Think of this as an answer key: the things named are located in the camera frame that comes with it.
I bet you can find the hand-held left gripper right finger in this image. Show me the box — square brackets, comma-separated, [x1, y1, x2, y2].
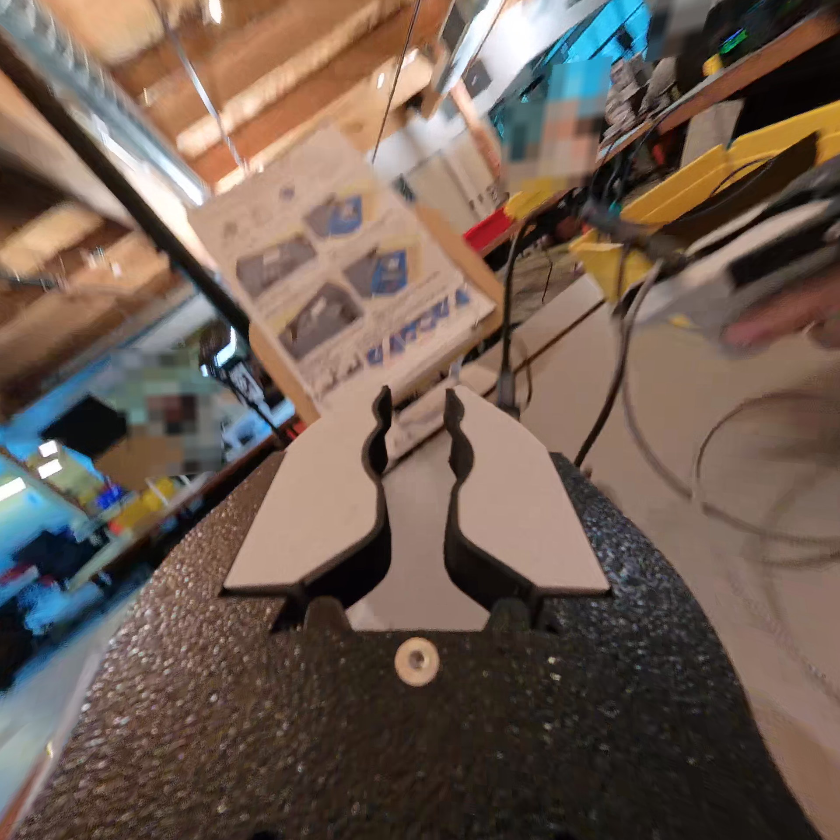
[443, 385, 613, 616]

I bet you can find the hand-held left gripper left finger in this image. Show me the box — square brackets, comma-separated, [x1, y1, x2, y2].
[223, 385, 395, 610]

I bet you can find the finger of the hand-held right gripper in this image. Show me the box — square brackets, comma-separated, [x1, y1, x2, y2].
[682, 199, 840, 258]
[640, 261, 840, 330]

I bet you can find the grey usb hub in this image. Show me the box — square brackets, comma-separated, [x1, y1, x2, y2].
[581, 200, 686, 263]

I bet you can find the yellow plastic bin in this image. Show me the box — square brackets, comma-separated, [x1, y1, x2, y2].
[570, 101, 840, 304]

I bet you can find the grey braided usb cable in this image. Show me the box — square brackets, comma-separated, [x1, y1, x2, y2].
[617, 282, 840, 568]

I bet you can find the person's right hand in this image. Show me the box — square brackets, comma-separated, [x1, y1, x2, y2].
[722, 287, 840, 358]

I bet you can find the red plastic bin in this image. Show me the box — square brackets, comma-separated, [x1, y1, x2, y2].
[462, 209, 514, 256]

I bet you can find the printed instruction sheet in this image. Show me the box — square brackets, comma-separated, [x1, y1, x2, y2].
[187, 128, 497, 403]

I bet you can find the black metal bar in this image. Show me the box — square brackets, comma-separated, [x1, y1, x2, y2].
[0, 39, 293, 450]

